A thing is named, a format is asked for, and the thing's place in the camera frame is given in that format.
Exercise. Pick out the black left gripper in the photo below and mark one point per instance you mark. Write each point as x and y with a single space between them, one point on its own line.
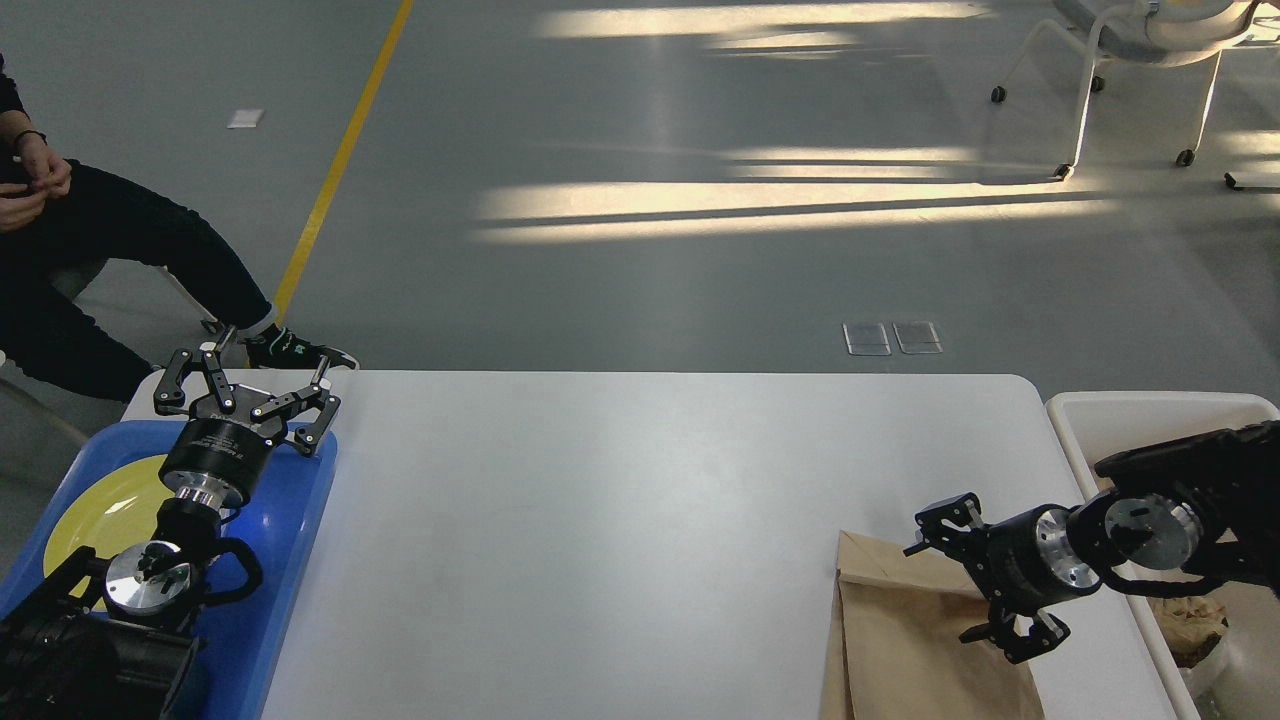
218 455

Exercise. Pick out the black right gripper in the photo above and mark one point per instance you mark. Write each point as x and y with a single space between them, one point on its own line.
1027 563

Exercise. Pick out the yellow round plate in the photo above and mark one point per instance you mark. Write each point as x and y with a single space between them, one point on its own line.
116 511

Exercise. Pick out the brown paper ball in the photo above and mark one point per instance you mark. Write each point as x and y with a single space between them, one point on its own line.
1192 627

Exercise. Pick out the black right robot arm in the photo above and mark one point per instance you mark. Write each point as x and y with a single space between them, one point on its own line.
1180 519

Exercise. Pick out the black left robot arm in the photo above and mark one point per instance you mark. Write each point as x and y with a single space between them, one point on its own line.
115 638

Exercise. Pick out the blue plastic tray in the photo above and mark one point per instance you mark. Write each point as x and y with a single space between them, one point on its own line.
242 640

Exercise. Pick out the white plastic bin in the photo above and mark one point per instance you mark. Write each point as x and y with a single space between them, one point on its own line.
1094 425

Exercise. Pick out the person in dark trousers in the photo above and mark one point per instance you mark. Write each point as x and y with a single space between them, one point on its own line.
60 213

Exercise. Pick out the white floor bar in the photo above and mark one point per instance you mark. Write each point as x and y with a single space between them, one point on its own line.
1247 180

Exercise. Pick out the white frame with casters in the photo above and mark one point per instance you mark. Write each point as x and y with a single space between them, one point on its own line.
71 282

